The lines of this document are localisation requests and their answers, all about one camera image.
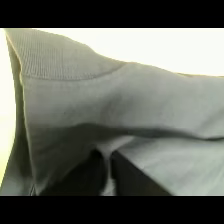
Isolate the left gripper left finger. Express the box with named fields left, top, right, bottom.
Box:
left=39, top=148, right=108, bottom=197

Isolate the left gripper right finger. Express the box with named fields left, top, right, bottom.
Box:
left=109, top=150, right=173, bottom=197

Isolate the grey long-sleeved shirt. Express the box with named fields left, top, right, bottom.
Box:
left=0, top=28, right=224, bottom=197

